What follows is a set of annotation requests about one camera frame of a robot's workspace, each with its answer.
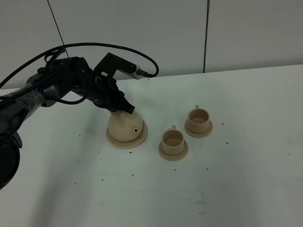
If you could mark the beige cup saucer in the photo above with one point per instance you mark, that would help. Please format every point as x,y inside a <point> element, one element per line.
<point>198,135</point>
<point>174,158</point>

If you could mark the near beige teacup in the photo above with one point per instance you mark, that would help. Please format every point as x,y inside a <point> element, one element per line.
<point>172,142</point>

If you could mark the near beige cup saucer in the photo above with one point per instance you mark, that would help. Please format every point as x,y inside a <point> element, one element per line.
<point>174,158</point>

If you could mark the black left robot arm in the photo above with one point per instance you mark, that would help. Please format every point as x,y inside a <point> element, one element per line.
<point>69,81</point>

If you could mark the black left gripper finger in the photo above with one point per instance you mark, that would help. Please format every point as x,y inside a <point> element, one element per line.
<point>113,107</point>
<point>118,97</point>

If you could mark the beige teapot saucer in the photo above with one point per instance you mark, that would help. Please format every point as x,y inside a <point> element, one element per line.
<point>131,144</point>

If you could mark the far beige cup saucer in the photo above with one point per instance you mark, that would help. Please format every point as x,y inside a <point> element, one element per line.
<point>198,135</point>

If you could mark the far beige teacup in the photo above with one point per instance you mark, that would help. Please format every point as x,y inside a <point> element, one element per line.
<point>198,120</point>

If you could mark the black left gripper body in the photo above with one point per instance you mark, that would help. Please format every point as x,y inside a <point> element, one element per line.
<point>99,91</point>

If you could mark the beige ceramic teapot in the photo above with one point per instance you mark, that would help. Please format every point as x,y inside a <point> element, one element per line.
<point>125,127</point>

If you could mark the beige teacup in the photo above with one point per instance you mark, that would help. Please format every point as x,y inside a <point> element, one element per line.
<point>172,142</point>
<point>198,120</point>

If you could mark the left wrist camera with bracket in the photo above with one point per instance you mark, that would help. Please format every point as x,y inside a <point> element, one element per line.
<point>111,63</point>

